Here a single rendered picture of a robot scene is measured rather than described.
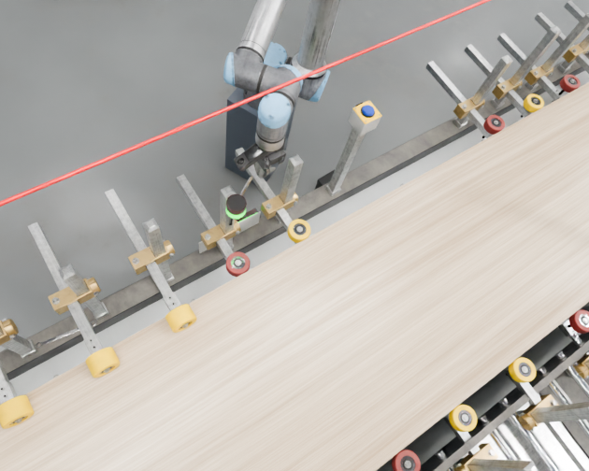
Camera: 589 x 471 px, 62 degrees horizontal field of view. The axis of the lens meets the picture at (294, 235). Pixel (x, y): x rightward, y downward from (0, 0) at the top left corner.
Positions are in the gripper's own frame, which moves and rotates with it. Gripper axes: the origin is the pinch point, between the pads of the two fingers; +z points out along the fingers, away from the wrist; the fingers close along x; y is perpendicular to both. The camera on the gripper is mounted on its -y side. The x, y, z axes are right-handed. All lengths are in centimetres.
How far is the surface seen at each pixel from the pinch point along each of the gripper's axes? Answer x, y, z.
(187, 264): -7.6, -33.2, 27.0
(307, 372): -64, -21, 7
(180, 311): -30, -46, -1
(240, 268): -24.6, -21.4, 6.6
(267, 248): -14.4, -1.2, 34.9
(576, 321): -101, 71, 6
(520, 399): -110, 37, 13
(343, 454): -90, -25, 7
